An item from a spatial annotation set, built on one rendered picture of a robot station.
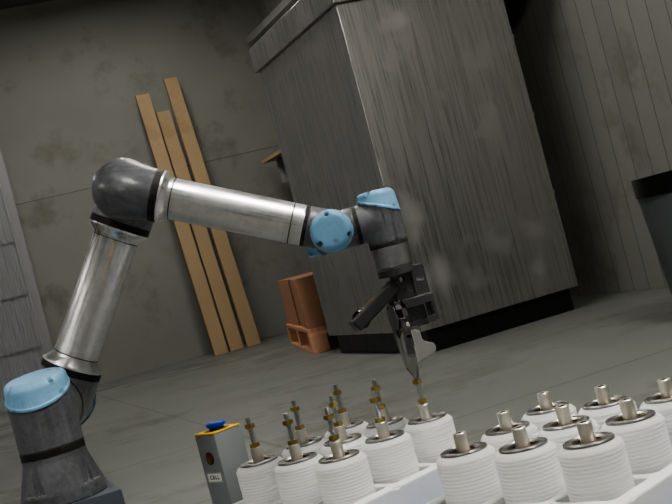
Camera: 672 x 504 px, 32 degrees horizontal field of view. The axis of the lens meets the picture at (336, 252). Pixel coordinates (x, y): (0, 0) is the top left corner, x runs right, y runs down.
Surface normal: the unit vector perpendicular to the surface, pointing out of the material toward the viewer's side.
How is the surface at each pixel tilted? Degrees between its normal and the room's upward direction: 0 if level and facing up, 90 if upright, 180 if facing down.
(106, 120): 90
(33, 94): 90
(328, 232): 90
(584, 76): 90
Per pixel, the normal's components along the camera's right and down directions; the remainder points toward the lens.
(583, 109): -0.91, 0.24
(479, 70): 0.32, -0.08
